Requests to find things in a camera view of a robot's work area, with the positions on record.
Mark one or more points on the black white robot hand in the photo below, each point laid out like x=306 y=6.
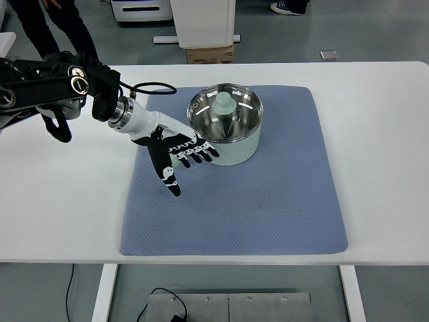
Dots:
x=163 y=136

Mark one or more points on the green pot with handle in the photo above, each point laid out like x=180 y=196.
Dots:
x=236 y=152

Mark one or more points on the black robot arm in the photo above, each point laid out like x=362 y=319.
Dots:
x=57 y=88

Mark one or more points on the glass lid green knob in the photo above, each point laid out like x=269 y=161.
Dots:
x=225 y=113

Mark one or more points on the cardboard box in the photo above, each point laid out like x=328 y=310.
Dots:
x=221 y=55

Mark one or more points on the white cabinet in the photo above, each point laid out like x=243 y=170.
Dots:
x=202 y=24

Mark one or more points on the blue textured mat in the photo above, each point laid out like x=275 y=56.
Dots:
x=281 y=201

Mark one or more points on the white machine in background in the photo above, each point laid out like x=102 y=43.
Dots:
x=141 y=11

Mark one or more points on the grey floor socket plate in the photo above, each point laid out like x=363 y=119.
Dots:
x=329 y=55

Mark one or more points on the white table leg left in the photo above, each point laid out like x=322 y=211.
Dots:
x=105 y=293

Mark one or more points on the white table leg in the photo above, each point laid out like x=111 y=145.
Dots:
x=105 y=293
x=352 y=294

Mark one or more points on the white table leg right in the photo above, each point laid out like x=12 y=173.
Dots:
x=352 y=294

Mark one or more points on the metal base plate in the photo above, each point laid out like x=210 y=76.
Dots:
x=278 y=306

